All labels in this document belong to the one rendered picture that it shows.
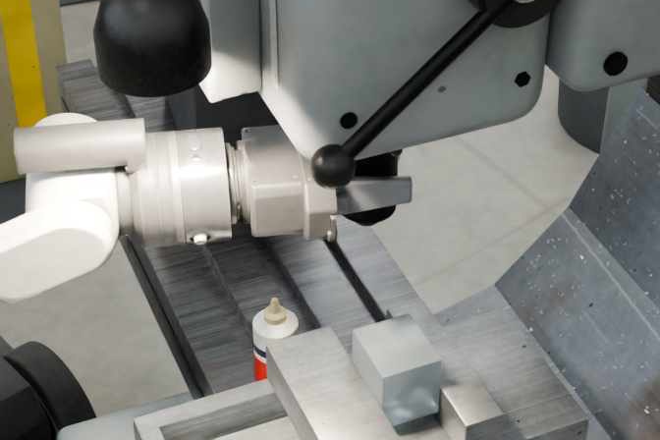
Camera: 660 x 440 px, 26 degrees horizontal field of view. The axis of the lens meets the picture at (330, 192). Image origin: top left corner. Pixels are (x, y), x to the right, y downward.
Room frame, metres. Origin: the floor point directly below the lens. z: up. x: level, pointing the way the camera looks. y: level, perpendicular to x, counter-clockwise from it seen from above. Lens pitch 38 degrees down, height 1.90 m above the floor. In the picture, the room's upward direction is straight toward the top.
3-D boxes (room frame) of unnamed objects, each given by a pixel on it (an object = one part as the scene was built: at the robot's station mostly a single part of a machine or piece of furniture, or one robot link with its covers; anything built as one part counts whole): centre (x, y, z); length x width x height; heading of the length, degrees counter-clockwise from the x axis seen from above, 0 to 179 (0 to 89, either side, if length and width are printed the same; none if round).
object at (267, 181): (0.88, 0.06, 1.23); 0.13 x 0.12 x 0.10; 8
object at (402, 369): (0.83, -0.05, 1.07); 0.06 x 0.05 x 0.06; 23
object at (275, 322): (0.92, 0.05, 1.01); 0.04 x 0.04 x 0.11
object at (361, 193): (0.86, -0.03, 1.23); 0.06 x 0.02 x 0.03; 97
